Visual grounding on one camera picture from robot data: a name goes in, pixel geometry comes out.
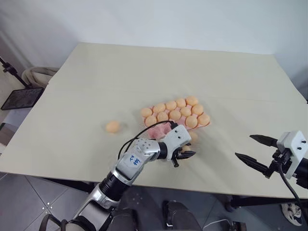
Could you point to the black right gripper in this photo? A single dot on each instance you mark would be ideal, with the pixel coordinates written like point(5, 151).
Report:
point(280, 163)

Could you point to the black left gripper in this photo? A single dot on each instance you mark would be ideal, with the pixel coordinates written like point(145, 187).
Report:
point(175, 156)

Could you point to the orange egg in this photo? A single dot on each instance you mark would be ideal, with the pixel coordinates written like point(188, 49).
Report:
point(159, 108)
point(194, 136)
point(146, 112)
point(175, 114)
point(203, 119)
point(151, 120)
point(113, 126)
point(181, 103)
point(185, 148)
point(191, 121)
point(162, 116)
point(192, 100)
point(197, 109)
point(171, 105)
point(185, 111)

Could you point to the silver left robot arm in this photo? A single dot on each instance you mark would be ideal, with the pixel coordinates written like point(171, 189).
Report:
point(127, 168)

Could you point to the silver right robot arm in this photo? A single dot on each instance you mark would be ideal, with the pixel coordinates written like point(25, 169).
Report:
point(303, 168)

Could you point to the pink egg carton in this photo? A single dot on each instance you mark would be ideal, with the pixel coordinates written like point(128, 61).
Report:
point(157, 131)

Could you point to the dark rounded shape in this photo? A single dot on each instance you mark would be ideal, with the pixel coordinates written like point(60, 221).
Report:
point(125, 220)
point(179, 216)

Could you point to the white sneaker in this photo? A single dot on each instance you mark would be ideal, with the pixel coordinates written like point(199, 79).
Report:
point(291, 213)

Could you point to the beige fabric bag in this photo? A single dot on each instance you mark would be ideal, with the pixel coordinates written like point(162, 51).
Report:
point(38, 74)

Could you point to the black flat tablet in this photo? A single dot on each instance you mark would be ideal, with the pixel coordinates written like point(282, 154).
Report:
point(22, 98)

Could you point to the cardboard box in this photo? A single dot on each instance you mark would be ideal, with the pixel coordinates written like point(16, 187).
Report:
point(4, 133)

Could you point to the black tripod stand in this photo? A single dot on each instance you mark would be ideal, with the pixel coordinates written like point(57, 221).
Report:
point(12, 72)

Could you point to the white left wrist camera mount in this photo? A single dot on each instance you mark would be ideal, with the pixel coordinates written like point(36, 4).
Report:
point(178, 137)

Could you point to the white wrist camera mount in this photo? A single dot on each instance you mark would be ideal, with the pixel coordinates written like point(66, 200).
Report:
point(292, 146)
point(178, 137)

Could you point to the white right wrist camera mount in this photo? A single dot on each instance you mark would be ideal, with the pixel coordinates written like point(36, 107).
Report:
point(292, 146)

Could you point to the black table frame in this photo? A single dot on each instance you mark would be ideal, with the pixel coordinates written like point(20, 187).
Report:
point(252, 201)

